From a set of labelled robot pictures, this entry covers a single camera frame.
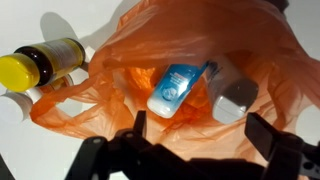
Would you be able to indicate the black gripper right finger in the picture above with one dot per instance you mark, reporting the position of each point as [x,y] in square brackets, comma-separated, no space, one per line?
[266,136]

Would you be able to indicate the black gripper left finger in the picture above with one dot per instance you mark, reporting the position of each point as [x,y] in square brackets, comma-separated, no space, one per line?
[140,125]

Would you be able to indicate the white bottle grey cap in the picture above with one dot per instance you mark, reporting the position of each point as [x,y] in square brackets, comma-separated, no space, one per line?
[230,95]

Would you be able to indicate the blue label white bottle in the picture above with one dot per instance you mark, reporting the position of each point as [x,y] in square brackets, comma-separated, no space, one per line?
[171,90]

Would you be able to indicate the orange plastic bag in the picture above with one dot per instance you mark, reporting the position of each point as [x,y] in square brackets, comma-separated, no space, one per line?
[166,36]

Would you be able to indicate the yellow cap dark bottle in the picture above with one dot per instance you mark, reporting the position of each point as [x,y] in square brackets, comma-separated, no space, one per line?
[36,65]

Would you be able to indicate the white cap pill bottle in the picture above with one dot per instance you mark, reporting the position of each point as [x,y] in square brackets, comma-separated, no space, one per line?
[20,103]

